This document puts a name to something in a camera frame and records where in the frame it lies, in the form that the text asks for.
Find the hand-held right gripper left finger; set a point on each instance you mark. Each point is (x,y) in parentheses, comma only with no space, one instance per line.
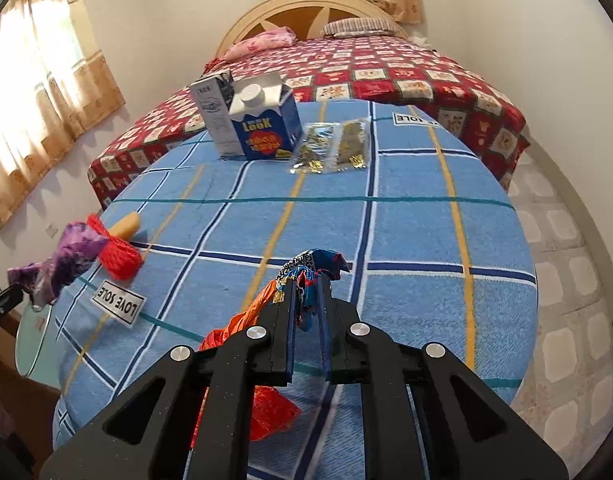
(289,337)

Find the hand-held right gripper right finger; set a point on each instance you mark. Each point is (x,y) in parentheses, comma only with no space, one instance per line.
(325,337)

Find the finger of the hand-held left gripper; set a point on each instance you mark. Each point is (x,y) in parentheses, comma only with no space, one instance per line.
(4,302)

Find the teal enamel basin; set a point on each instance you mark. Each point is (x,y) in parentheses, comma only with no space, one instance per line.
(31,340)

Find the orange and blue snack wrapper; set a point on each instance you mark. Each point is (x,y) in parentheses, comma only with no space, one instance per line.
(319,262)

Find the purple wrapper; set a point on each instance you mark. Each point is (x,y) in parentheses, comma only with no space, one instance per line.
(71,255)

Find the wooden cabinet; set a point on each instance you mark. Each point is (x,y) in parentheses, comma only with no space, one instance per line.
(16,400)

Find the red mesh net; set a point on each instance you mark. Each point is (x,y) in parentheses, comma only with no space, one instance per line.
(119,257)

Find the blue checked blanket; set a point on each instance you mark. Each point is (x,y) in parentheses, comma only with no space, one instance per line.
(386,230)

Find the yellow sponge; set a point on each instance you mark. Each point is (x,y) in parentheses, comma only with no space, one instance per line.
(127,225)

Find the clear packet with gold contents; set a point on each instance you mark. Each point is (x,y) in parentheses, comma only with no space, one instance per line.
(314,147)
(351,142)

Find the blue white milk carton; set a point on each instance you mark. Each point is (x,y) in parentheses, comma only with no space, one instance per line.
(266,130)

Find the large beige patterned curtain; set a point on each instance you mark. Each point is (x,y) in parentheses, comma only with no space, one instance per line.
(31,85)

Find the white drink carton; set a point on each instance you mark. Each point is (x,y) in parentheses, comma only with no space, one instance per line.
(211,105)

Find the bed with red quilt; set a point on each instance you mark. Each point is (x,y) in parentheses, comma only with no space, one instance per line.
(386,67)

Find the red cloth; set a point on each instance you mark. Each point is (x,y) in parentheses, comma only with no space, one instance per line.
(216,65)

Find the pink pillow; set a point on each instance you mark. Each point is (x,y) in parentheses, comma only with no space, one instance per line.
(256,45)

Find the striped pillow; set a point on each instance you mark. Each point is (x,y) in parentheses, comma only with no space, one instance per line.
(361,27)

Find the cream wooden headboard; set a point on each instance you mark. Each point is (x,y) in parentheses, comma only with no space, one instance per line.
(286,15)

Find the white wall socket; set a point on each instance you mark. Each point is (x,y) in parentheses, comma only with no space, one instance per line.
(52,230)

